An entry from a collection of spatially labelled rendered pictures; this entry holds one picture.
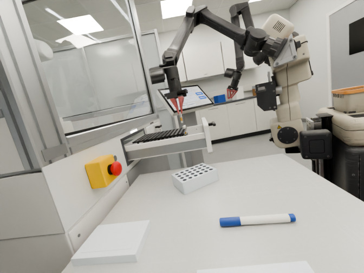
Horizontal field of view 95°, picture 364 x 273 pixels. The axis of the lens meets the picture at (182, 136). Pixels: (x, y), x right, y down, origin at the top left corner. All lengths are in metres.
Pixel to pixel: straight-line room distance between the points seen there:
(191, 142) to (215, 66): 3.71
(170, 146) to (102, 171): 0.28
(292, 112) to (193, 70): 3.27
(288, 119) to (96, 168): 0.99
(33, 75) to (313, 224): 0.60
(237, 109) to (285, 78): 2.88
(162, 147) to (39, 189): 0.38
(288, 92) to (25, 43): 1.12
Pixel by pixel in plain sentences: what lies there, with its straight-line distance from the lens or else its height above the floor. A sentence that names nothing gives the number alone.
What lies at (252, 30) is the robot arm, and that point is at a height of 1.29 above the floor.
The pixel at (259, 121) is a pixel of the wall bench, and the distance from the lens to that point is 4.20.
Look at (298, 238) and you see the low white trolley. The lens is 0.38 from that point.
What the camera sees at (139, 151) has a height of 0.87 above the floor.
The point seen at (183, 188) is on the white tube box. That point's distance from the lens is 0.50.
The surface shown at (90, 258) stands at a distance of 0.41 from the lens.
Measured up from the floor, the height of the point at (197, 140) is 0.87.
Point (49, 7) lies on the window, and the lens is 0.64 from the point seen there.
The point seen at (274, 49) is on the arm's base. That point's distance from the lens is 0.98.
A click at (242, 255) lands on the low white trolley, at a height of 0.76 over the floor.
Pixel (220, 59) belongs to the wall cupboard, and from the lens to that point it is 4.34.
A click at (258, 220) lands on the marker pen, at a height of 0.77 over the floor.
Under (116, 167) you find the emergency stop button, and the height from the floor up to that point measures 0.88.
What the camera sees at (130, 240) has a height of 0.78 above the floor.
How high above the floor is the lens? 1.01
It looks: 10 degrees down
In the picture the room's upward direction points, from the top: 11 degrees counter-clockwise
